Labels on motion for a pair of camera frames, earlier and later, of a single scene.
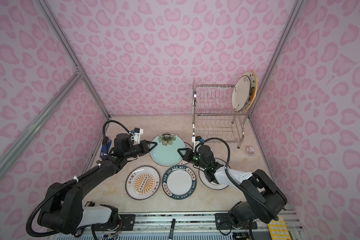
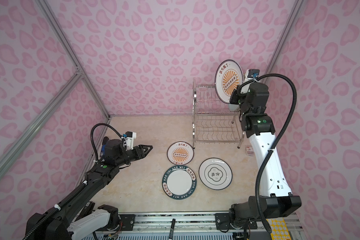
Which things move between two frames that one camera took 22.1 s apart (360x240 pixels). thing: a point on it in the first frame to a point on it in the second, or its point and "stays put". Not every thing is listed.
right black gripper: [187, 156] to [234, 99]
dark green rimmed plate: [179, 182] stays put
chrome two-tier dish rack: [213, 118] stays put
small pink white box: [250, 151] stays put
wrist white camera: [195, 140] to [251, 74]
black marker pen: [172, 229] stays put
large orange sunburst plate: [142, 182] to [229, 76]
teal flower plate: [165, 153] to [234, 107]
